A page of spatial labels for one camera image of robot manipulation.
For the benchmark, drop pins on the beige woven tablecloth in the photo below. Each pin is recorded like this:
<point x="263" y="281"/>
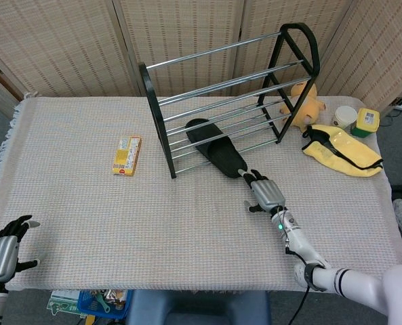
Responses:
<point x="153" y="230"/>

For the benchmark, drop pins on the green tub with yellow lid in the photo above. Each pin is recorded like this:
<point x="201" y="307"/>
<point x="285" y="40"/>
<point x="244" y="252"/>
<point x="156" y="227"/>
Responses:
<point x="366" y="122"/>

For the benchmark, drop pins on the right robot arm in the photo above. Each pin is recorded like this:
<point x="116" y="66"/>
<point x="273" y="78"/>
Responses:
<point x="356" y="284"/>

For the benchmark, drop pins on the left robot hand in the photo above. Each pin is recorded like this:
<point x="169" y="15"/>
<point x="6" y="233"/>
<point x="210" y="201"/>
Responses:
<point x="0" y="254"/>

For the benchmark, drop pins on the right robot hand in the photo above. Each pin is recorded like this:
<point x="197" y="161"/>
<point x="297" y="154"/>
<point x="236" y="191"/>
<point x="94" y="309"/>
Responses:
<point x="268" y="193"/>

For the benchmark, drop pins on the green and white paper pack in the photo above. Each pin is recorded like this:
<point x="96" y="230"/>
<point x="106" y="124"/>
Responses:
<point x="63" y="302"/>

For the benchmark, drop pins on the white paper cup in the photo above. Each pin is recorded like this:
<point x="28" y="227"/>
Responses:
<point x="343" y="116"/>

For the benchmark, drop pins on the blue plastic basket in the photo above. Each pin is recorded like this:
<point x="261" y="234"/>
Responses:
<point x="92" y="304"/>

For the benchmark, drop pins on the woven folding screen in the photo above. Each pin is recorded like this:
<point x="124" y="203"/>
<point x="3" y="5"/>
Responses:
<point x="68" y="44"/>

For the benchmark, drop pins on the yellow cloth with black trim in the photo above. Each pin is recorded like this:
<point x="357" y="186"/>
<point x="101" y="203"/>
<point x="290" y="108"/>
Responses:
<point x="348" y="152"/>

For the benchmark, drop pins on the yellow cardboard box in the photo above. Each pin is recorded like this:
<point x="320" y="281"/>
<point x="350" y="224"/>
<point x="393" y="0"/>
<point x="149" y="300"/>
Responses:
<point x="126" y="156"/>

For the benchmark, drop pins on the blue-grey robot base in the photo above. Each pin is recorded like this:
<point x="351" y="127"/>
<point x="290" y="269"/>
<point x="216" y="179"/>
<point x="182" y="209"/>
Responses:
<point x="200" y="309"/>

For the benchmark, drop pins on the black metal shoe rack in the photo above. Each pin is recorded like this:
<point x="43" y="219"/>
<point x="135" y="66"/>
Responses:
<point x="158" y="111"/>

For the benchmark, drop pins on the yellow plush toy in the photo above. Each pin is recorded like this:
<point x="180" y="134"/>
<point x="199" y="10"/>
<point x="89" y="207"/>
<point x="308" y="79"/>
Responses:
<point x="307" y="108"/>

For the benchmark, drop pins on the black slide sandal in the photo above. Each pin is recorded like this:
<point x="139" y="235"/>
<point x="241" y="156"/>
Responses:
<point x="221" y="154"/>

